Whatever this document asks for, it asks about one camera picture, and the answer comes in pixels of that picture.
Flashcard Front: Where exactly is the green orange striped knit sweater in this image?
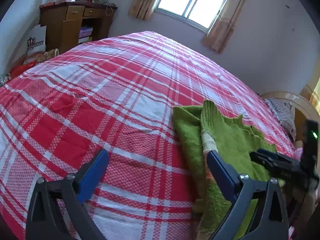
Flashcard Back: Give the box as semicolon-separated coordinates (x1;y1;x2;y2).
173;100;276;239

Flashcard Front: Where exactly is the beige wooden headboard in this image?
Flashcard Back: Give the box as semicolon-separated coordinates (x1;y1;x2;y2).
260;92;319;141

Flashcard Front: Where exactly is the grey striped pillow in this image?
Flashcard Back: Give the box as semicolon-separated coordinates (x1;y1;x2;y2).
264;98;297;142

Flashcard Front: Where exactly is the yellow side window curtain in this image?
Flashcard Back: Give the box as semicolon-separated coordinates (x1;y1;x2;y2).
300;79;319;113

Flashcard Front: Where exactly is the red white plaid bedspread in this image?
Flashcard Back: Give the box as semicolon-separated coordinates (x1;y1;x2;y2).
1;31;295;239

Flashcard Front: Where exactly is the beige right curtain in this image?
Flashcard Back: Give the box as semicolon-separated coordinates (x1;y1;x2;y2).
202;0;246;54

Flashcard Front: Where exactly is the beige curtain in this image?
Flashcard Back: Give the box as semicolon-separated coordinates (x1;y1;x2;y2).
202;0;246;54
127;0;166;21

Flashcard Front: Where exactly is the white paper shopping bag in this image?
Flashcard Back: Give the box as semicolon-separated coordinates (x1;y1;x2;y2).
27;24;47;56

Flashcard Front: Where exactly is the brown wooden desk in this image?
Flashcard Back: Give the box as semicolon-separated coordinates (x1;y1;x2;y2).
40;1;118;54

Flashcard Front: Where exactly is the beige left curtain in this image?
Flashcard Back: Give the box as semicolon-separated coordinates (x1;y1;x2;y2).
127;0;166;21

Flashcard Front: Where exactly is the window with white frame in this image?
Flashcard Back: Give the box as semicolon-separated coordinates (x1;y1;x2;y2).
156;0;227;31

